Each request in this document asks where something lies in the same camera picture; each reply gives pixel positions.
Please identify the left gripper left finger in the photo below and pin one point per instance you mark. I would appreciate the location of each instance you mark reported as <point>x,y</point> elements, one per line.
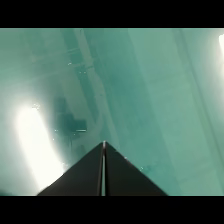
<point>81,176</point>

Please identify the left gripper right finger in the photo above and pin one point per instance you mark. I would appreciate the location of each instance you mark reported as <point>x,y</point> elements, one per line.
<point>128,176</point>

